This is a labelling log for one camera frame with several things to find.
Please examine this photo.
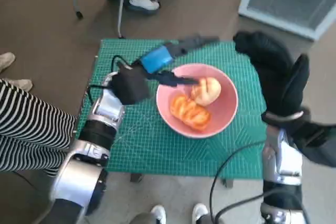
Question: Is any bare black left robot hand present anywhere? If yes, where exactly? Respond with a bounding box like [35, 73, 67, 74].
[131, 34, 220, 88]

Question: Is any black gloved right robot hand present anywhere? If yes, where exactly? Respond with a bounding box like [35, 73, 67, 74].
[233, 31, 310, 120]

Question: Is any round toy bread bun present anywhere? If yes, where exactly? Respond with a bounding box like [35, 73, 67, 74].
[190, 77, 222, 107]

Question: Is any long striped toy bread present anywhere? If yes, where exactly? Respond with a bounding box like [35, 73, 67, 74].
[170, 94, 213, 132]

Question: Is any pink bowl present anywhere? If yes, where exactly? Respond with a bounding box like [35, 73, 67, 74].
[156, 63, 239, 138]

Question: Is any grey office chair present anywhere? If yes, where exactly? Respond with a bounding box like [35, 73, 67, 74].
[72, 0, 161, 38]

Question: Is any green cutting mat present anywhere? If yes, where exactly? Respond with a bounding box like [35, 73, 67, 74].
[75, 38, 268, 180]

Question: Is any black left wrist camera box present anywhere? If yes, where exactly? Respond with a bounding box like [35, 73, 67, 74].
[110, 62, 152, 105]

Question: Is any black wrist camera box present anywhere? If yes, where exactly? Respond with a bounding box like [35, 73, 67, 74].
[110, 62, 152, 105]
[288, 121, 336, 168]

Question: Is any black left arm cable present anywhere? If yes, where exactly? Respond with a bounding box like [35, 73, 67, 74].
[86, 55, 132, 104]

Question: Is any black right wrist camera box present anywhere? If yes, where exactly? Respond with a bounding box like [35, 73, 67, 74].
[288, 121, 336, 168]

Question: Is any black looped right arm cable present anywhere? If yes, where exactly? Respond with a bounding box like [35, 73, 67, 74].
[215, 194, 313, 224]

